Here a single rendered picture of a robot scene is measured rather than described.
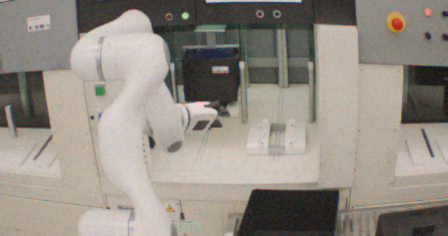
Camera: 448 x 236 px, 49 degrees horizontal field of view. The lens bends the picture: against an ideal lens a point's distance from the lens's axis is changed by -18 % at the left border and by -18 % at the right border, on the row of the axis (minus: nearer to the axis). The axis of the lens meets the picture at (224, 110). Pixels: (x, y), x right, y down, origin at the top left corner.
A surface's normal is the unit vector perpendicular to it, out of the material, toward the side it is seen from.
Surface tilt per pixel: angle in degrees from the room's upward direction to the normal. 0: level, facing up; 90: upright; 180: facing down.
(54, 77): 90
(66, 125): 90
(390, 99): 90
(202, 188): 90
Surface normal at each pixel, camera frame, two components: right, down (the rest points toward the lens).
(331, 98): -0.11, 0.40
